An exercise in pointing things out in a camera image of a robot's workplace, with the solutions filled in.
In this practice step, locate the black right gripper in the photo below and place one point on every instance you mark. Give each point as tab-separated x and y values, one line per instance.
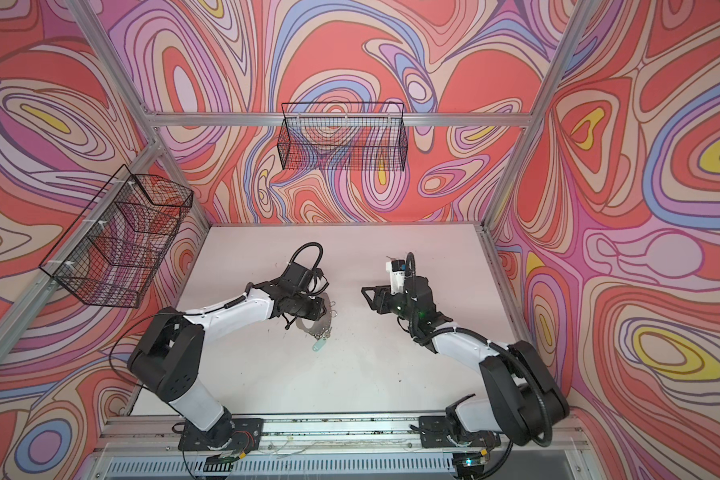
381	297

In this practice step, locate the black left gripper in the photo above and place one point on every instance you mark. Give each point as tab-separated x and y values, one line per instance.
315	309

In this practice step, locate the mint green key tag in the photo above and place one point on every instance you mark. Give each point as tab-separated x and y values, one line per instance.
319	344

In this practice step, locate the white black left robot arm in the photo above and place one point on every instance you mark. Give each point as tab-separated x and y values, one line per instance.
167	358

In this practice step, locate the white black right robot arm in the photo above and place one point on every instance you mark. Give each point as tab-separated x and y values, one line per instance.
523	402

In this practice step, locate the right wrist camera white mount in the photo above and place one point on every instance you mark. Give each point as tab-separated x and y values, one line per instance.
396	268

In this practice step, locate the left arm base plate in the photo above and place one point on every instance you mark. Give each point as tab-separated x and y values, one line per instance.
236	435

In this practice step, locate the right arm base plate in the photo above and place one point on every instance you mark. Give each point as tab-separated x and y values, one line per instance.
441	431

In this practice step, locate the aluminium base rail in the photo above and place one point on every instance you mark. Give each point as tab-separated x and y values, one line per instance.
332	446

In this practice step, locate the black wire basket back wall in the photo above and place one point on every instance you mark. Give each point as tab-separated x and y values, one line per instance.
343	136

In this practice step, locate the black wire basket wall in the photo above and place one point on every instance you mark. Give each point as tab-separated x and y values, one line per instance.
134	220
343	136

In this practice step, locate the black wire basket left wall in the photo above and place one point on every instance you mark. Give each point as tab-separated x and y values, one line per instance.
134	220

